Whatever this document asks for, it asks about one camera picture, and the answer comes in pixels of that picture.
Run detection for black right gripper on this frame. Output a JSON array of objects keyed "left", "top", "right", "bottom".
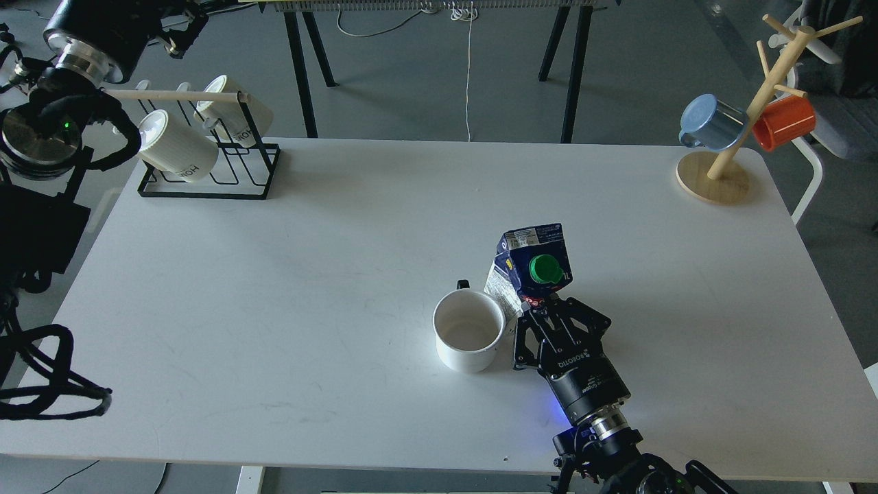
[{"left": 513, "top": 296, "right": 631, "bottom": 427}]

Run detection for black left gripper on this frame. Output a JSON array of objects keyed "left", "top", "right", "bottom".
[{"left": 43, "top": 1, "right": 209, "bottom": 84}]

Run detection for blue white milk carton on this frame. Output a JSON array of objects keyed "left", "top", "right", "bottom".
[{"left": 484, "top": 223, "right": 573, "bottom": 322}]

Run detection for white enamel cup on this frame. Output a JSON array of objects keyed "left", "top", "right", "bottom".
[{"left": 432, "top": 279, "right": 507, "bottom": 373}]

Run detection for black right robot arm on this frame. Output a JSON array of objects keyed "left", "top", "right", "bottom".
[{"left": 513, "top": 294, "right": 733, "bottom": 493}]

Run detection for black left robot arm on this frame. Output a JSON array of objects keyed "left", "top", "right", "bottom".
[{"left": 1, "top": 1, "right": 225, "bottom": 420}]

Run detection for white ribbed mug rear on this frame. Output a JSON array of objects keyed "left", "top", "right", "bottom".
[{"left": 193, "top": 95, "right": 275, "bottom": 149}]

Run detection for white ribbed mug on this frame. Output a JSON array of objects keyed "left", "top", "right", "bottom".
[
  {"left": 193, "top": 95, "right": 275, "bottom": 149},
  {"left": 137, "top": 109, "right": 220, "bottom": 183}
]

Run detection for white ribbed mug front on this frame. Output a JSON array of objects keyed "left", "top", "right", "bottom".
[{"left": 137, "top": 109, "right": 220, "bottom": 183}]

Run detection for black trestle table legs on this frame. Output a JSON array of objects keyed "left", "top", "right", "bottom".
[{"left": 274, "top": 0, "right": 604, "bottom": 144}]

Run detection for wooden mug tree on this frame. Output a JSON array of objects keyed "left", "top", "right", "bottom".
[{"left": 676, "top": 14, "right": 864, "bottom": 205}]

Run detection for blue mug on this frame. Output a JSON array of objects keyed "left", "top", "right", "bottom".
[{"left": 678, "top": 93, "right": 750, "bottom": 152}]

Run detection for orange mug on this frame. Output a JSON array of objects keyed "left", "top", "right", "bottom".
[{"left": 752, "top": 95, "right": 816, "bottom": 152}]

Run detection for white chair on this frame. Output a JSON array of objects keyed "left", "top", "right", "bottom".
[{"left": 783, "top": 1, "right": 877, "bottom": 223}]

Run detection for black wire mug rack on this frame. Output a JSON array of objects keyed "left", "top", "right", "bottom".
[{"left": 108, "top": 81, "right": 281, "bottom": 200}]

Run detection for white hanging cable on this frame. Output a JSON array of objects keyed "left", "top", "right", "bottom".
[{"left": 336, "top": 0, "right": 481, "bottom": 142}]

